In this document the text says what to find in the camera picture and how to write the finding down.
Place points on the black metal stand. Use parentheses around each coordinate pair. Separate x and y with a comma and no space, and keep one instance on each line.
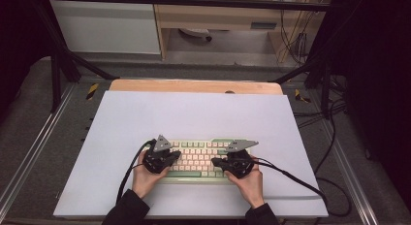
(324,89)
(56,76)

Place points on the white cabinet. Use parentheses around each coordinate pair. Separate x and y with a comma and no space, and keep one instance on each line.
(106,27)

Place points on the white board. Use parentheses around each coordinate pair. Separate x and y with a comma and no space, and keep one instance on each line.
(194,118)

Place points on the yellow and black tape strip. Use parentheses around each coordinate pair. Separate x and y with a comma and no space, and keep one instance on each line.
(92,91)
(300,96)

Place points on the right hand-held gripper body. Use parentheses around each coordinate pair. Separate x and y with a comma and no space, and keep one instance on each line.
(240,163)

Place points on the black curtain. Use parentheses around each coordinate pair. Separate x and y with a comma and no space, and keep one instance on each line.
(378,89)
(19,40)

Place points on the person's left hand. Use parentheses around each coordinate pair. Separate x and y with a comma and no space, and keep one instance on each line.
(143,181)

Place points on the wooden table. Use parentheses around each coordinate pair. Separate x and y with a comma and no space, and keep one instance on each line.
(194,86)

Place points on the white chair base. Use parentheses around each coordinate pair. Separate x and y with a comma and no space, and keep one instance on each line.
(197,33)

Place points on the green and cream keyboard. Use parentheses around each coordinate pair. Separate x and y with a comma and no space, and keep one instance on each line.
(197,158)

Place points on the aluminium rail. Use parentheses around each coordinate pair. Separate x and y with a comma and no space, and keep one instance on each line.
(350,173)
(32,147)

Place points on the black metal crossbar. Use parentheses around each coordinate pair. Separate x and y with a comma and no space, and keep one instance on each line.
(194,1)

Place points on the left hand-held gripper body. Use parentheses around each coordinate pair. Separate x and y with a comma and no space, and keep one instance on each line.
(158,158)

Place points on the person's right hand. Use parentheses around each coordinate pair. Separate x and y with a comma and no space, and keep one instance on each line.
(247,187)

